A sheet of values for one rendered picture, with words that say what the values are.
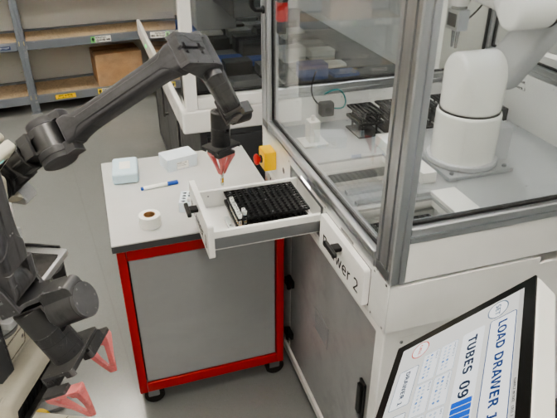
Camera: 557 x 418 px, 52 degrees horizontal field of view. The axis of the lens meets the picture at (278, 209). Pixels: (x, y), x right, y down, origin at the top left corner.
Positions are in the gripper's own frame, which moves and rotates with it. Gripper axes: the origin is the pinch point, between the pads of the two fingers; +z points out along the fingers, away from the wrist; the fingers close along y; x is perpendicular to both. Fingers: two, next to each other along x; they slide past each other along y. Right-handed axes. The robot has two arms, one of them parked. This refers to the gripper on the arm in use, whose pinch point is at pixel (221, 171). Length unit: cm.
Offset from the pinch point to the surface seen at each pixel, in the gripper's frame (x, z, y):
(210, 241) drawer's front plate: -16.6, 8.7, -20.1
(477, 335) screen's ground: -96, -17, -34
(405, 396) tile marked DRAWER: -90, -6, -43
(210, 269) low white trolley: 3.5, 37.6, -3.4
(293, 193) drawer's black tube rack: -18.4, 5.9, 13.1
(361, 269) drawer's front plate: -58, 3, -8
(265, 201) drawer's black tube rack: -15.0, 6.1, 3.8
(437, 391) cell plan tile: -95, -12, -44
